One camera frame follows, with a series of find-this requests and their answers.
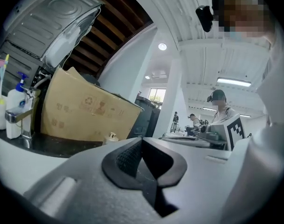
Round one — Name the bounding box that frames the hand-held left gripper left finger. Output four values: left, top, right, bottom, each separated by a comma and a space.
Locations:
22, 136, 163, 224

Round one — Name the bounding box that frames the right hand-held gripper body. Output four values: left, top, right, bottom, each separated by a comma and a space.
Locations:
195, 113, 247, 152

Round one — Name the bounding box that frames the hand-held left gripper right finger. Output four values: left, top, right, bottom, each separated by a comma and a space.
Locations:
142, 136, 252, 220

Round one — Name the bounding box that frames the small bottle with gold cap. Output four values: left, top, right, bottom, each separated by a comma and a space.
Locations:
103, 131, 120, 146

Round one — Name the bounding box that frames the black marble sink countertop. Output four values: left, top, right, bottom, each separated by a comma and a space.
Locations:
0, 125, 106, 159

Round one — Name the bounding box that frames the white sink basin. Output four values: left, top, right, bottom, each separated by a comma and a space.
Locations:
0, 134, 74, 196

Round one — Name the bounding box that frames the chrome faucet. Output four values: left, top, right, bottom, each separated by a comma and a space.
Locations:
4, 87, 42, 140

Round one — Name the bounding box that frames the white bottle with blue sprayer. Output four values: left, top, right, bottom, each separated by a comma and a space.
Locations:
5, 71, 33, 140

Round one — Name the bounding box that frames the person's beige shirt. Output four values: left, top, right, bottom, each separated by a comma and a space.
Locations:
220, 20, 284, 224

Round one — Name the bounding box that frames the long ceiling tube light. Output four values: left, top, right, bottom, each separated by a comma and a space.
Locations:
216, 77, 252, 88

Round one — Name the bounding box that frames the large cardboard box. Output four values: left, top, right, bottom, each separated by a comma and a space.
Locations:
40, 66, 143, 142

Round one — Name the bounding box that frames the window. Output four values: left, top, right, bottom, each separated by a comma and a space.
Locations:
148, 88, 167, 105

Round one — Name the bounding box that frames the black cabinet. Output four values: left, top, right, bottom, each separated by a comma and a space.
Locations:
127, 95, 162, 140

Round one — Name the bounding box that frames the person's head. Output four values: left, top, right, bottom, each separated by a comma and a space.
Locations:
211, 0, 277, 41

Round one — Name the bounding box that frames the yellow-tipped toothbrush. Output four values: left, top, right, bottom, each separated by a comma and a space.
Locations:
0, 54, 10, 97

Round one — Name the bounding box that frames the black ribbed appliance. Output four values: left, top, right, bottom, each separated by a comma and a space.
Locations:
0, 40, 51, 95

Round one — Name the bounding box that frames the dark wooden staircase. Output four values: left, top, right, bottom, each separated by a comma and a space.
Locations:
61, 0, 155, 79

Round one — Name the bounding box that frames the grey metal washing machine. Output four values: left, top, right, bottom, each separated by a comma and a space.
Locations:
3, 0, 105, 69

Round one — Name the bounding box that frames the grey corrugated hose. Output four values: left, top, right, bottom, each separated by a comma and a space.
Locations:
32, 75, 52, 90

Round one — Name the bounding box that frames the black head-mounted camera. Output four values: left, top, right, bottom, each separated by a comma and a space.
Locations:
195, 5, 214, 33

